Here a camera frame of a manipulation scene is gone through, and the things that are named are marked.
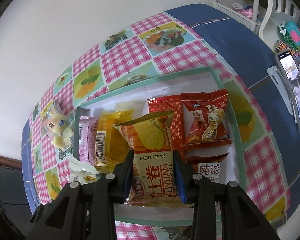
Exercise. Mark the pink plaid fruit tablecloth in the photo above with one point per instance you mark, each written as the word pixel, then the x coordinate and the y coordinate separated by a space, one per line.
pixel 156 40

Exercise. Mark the yellow snack packet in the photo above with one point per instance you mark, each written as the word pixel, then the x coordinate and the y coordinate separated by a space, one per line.
pixel 110 146

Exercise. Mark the brown wooden trim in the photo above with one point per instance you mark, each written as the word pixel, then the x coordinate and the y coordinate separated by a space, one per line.
pixel 10 163

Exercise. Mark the white orange candy packet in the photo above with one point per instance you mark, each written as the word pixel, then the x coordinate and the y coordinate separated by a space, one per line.
pixel 82 172

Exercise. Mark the pink snack packet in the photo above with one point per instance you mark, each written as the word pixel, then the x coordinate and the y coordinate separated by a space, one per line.
pixel 87 131

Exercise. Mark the orange swiss roll packet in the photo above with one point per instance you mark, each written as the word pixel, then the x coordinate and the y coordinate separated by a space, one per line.
pixel 153 182

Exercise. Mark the red cartoon snack bag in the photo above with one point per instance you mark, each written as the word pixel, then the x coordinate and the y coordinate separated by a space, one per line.
pixel 208 110

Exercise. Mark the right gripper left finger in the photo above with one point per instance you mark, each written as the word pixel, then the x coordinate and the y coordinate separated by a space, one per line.
pixel 111 189

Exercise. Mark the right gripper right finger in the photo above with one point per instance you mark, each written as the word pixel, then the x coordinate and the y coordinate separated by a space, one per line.
pixel 195 189

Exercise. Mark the mint green white tray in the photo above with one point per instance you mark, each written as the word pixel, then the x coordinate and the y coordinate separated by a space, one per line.
pixel 135 97

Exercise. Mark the white phone stand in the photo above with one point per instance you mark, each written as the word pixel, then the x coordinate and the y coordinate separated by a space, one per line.
pixel 278 80

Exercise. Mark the smartphone on stand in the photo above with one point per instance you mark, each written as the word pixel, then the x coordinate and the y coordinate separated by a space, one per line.
pixel 290 75

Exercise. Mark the milk biscuit packet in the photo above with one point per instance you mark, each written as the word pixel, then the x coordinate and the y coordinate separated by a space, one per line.
pixel 211 167

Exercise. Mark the blue checked under cloth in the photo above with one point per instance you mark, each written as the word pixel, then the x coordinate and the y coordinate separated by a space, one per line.
pixel 270 137

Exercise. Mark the white shelf unit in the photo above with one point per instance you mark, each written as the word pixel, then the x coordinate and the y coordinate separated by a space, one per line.
pixel 260 16

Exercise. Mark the large steamed cake packet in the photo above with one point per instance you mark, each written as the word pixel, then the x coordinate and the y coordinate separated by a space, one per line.
pixel 58 126

